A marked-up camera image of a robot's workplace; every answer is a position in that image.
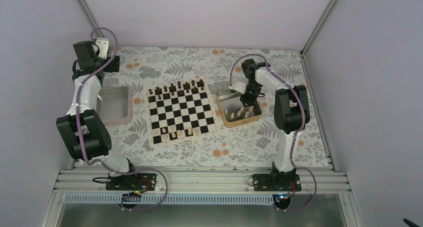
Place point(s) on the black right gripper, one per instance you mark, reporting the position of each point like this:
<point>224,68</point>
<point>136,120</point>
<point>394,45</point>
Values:
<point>249,100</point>

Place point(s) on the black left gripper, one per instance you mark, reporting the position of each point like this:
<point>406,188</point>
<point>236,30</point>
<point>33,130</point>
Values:
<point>110,68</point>

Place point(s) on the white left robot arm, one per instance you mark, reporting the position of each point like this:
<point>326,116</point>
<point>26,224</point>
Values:
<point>84,134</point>

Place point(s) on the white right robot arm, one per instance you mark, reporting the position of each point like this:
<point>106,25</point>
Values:
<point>291,113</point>

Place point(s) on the gold metal tin tray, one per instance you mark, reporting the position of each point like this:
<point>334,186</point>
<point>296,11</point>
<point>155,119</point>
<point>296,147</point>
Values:
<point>233,111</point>

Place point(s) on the pink tin lid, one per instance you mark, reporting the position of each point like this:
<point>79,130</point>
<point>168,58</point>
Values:
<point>114,105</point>

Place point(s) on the floral patterned table mat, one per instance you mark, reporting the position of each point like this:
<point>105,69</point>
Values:
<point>250,145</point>

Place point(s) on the black white chessboard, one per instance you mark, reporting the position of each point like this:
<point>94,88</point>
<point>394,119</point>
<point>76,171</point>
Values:
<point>179,106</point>

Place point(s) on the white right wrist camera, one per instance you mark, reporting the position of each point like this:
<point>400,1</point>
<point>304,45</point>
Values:
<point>239,87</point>

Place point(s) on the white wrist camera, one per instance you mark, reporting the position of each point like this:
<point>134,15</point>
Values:
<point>103,47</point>
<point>239,87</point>

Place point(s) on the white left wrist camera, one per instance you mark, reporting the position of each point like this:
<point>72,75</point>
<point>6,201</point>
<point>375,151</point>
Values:
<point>103,47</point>

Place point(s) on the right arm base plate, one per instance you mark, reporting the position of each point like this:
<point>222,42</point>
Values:
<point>285,183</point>

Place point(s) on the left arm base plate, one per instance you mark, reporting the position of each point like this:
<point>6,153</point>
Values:
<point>136,182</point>

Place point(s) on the aluminium rail frame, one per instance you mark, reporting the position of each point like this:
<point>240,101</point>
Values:
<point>184,180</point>

